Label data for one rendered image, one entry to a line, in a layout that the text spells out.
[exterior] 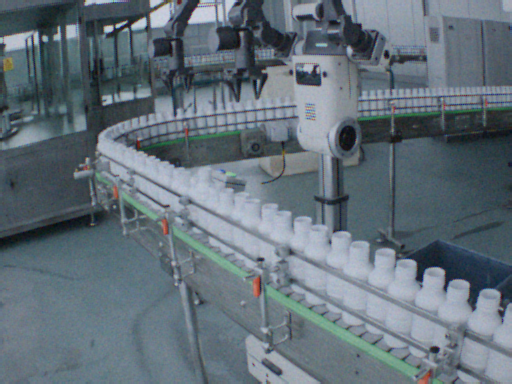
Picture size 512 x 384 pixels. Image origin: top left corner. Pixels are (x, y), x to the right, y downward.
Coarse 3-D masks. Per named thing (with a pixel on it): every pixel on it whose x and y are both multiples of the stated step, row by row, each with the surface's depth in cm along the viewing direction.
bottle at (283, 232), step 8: (280, 216) 106; (288, 216) 106; (280, 224) 106; (288, 224) 106; (272, 232) 108; (280, 232) 107; (288, 232) 107; (280, 240) 106; (288, 240) 106; (272, 248) 109; (272, 256) 109; (272, 264) 111; (288, 272) 109
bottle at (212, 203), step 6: (210, 186) 131; (216, 186) 132; (210, 192) 130; (216, 192) 129; (210, 198) 131; (216, 198) 130; (210, 204) 130; (216, 204) 130; (210, 216) 131; (210, 222) 132; (216, 222) 131; (210, 228) 132; (216, 228) 131; (216, 234) 132; (210, 240) 134; (216, 246) 133
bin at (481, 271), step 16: (416, 256) 132; (432, 256) 137; (448, 256) 135; (464, 256) 129; (480, 256) 124; (416, 272) 134; (448, 272) 136; (464, 272) 130; (480, 272) 125; (496, 272) 120; (480, 288) 126; (496, 288) 105
